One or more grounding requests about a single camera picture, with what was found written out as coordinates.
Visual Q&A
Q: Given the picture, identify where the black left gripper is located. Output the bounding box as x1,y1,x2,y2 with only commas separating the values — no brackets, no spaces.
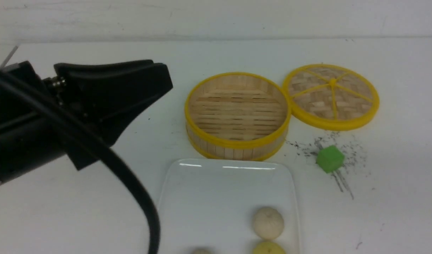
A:
0,60,173,185

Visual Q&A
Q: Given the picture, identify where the white steamed bun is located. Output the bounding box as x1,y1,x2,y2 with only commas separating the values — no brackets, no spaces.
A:
252,206,285,241
191,248,213,254

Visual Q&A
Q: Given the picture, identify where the white steamed bun front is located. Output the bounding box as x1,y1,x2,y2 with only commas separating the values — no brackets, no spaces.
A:
252,206,285,241

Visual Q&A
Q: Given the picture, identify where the yellow steamed bun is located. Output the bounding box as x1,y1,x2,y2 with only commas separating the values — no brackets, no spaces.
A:
252,241,286,254

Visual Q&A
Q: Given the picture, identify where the white rectangular plate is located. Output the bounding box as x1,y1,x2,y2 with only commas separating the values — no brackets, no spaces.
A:
157,159,302,254

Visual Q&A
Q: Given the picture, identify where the bamboo steamer basket yellow rim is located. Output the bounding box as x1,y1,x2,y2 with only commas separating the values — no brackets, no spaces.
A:
184,72,292,161

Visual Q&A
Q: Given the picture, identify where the woven bamboo steamer lid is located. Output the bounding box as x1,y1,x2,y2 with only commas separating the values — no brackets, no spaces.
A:
282,64,380,131

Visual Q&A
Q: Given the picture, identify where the green cube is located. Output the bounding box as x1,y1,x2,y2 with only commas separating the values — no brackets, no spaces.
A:
316,145,345,174

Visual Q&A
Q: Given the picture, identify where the black left camera cable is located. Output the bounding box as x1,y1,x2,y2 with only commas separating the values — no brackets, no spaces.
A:
0,63,161,254

